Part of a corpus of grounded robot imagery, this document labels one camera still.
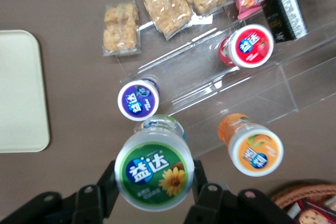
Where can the blue gum bottle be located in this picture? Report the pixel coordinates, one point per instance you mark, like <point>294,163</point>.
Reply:
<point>138,100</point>

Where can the clear acrylic tiered stand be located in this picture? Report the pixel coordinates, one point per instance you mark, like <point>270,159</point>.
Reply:
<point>236,90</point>

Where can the red gum bottle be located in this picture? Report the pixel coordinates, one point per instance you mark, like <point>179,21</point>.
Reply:
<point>250,45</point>

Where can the red cookie box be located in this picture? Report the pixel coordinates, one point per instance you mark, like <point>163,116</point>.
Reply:
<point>315,213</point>

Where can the small black box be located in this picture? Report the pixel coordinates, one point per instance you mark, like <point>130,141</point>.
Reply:
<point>284,14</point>

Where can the beige serving tray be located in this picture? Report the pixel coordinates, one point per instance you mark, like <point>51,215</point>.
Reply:
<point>21,90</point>

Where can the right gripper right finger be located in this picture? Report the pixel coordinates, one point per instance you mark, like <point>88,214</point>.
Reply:
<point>210,203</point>

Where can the green gum bottle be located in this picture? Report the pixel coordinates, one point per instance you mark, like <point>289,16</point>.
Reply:
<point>152,171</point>

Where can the brown wicker basket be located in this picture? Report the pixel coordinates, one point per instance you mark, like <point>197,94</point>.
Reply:
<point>302,191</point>

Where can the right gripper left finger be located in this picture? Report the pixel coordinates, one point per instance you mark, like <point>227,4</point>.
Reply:
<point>97,200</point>

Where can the orange gum bottle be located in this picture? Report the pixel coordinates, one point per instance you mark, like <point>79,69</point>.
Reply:
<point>256,153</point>

